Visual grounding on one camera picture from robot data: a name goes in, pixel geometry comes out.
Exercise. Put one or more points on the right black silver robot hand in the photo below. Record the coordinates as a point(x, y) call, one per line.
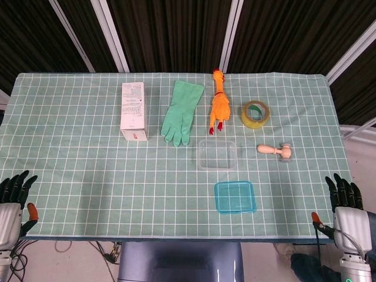
point(351, 226)

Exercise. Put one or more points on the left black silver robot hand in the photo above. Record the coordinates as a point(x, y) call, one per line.
point(8, 217)

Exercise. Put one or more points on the blue translucent plastic lid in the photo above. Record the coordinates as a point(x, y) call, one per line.
point(235, 198)

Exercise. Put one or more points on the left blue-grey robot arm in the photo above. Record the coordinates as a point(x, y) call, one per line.
point(4, 264)

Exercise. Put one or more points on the clear plastic container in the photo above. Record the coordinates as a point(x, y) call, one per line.
point(217, 155)

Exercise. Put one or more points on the white cardboard box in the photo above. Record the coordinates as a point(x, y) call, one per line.
point(133, 108)

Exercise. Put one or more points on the dark blue under cloth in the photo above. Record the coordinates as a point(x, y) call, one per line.
point(73, 239)

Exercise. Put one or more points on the beige sneaker shoe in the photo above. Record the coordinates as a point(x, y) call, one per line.
point(285, 249)

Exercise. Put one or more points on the green checked tablecloth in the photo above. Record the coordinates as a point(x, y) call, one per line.
point(88, 176)

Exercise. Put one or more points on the small wooden toy hammer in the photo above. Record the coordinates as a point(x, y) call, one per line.
point(285, 152)

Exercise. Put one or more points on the yellow packing tape roll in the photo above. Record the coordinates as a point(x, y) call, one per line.
point(254, 122)

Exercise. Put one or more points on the blue-grey robot torso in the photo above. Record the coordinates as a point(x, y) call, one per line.
point(179, 261)

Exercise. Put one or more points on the orange rubber chicken toy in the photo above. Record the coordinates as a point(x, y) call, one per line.
point(220, 107)

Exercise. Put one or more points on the green rubber glove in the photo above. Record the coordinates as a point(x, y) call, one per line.
point(182, 111)

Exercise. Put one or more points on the black pleated curtain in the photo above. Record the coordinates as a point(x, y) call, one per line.
point(176, 29)

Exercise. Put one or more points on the white metal frame bar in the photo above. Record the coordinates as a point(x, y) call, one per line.
point(348, 126)

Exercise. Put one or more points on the white metal frame post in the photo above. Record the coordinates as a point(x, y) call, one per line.
point(71, 35)
point(111, 35)
point(231, 35)
point(348, 58)

